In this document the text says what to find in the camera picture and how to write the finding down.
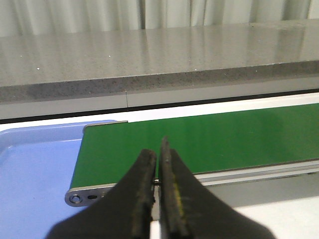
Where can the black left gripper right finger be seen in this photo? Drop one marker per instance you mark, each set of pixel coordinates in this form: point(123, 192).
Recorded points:
point(188, 210)

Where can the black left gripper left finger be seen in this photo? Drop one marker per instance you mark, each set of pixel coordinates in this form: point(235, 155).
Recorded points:
point(125, 212)

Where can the white pleated curtain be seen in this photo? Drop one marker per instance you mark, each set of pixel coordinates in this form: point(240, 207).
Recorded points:
point(35, 17)

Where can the green conveyor belt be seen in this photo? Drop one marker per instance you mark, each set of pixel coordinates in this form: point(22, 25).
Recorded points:
point(205, 143)

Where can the aluminium conveyor frame rail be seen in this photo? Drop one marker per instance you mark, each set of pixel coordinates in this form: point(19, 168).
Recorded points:
point(85, 196)

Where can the grey speckled stone counter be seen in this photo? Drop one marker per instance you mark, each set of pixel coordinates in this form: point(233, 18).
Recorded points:
point(83, 73)

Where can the blue plastic tray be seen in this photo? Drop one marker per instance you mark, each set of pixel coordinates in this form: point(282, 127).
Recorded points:
point(36, 168)

